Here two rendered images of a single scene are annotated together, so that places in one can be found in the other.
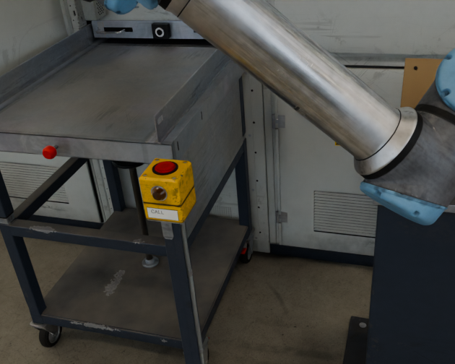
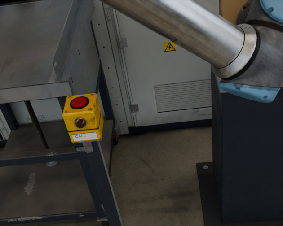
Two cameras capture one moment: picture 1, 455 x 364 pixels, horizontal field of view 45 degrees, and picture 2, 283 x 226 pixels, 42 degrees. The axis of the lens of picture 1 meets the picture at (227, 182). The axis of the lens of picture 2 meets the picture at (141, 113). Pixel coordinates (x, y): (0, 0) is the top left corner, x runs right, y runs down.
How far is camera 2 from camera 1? 0.21 m
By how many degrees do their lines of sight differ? 13
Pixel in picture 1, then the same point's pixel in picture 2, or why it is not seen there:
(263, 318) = (139, 180)
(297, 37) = not seen: outside the picture
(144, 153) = (47, 91)
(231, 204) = not seen: hidden behind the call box
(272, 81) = (156, 23)
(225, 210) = not seen: hidden behind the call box
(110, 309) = (34, 203)
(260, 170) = (113, 79)
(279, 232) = (134, 119)
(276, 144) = (123, 58)
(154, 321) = (70, 203)
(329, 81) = (197, 17)
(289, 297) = (152, 160)
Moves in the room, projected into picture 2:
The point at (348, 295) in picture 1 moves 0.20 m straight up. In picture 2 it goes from (189, 149) to (187, 121)
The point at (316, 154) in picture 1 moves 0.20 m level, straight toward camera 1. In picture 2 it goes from (152, 60) to (160, 82)
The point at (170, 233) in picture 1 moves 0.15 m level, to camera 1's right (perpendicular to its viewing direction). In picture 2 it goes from (90, 148) to (142, 130)
